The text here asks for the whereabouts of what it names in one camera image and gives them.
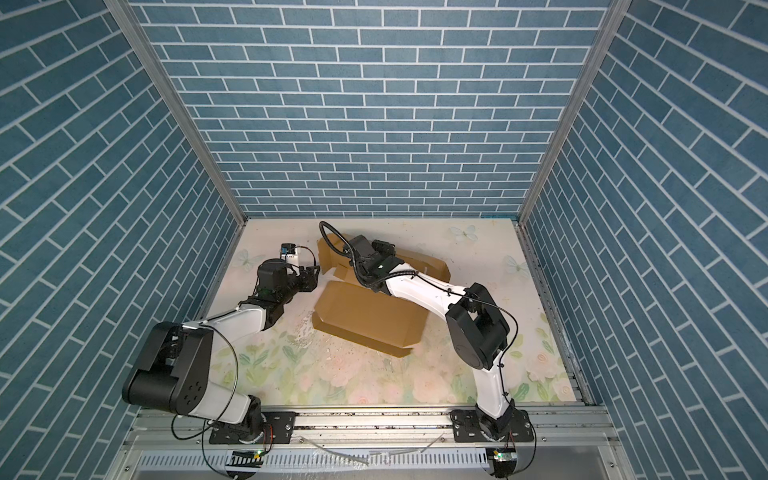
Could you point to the aluminium front rail frame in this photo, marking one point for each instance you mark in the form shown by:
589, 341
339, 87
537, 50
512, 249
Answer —
570, 442

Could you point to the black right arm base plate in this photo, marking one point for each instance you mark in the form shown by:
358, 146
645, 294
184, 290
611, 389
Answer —
473, 425

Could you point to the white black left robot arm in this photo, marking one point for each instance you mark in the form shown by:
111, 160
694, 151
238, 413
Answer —
171, 373

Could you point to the aluminium right corner post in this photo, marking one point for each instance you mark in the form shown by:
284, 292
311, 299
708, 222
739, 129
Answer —
596, 55

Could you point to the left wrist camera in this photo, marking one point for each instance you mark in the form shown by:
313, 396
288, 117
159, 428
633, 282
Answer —
288, 253

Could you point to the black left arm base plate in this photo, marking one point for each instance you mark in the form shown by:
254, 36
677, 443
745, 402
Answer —
266, 428

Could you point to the aluminium corner post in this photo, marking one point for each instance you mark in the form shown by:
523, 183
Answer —
129, 25
596, 55

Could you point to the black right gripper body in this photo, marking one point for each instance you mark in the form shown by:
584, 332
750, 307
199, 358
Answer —
388, 252

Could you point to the aluminium left corner post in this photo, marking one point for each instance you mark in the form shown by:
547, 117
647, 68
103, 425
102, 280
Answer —
129, 25

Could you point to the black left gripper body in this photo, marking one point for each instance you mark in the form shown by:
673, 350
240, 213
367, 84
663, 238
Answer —
283, 296

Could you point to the brown cardboard paper box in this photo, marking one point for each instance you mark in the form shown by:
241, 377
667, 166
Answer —
353, 313

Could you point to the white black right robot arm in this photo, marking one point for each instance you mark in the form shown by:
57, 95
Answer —
477, 327

